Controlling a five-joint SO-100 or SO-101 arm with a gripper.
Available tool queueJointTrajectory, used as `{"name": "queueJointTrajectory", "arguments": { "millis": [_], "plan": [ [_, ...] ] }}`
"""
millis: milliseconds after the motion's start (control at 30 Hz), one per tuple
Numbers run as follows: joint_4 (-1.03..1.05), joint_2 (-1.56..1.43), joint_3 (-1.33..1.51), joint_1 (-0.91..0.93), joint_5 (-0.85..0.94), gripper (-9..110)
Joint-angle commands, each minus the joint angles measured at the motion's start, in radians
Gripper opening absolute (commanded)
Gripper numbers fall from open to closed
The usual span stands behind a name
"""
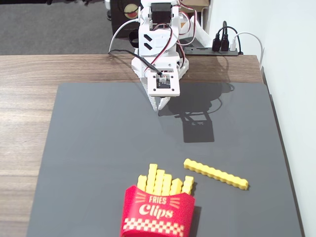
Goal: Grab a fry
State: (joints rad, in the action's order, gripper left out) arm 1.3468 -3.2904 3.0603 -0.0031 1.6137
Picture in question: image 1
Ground brown cardboard box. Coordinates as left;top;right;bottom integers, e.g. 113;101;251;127
182;0;211;8

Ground tallest yellow fry clip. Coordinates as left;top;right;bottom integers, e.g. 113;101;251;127
146;163;158;195

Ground black box with round dial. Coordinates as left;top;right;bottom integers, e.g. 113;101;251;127
109;0;149;39

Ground white usb cable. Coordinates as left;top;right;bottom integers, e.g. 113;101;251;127
233;31;265;73

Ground black table clamp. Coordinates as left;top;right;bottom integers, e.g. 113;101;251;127
128;30;140;48

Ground black usb plug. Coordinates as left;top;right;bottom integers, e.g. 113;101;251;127
211;21;239;52
220;21;230;52

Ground red fries clips box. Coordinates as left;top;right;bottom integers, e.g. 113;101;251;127
119;185;196;237

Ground short yellow fry clip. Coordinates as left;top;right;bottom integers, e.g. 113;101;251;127
137;174;148;192

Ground black camera cable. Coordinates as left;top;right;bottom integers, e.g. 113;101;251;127
108;49;165;77

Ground black usb hub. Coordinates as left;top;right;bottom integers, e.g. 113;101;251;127
184;46;239;57

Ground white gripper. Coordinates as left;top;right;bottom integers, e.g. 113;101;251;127
131;50;190;113

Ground long yellow plastic fry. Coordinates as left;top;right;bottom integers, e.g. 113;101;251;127
183;158;249;191

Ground white power cable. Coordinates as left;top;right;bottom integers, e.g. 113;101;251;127
107;18;142;54

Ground white gripper camera mount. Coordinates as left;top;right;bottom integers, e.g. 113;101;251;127
147;71;181;97

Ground grey work mat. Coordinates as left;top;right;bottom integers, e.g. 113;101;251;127
26;82;306;237

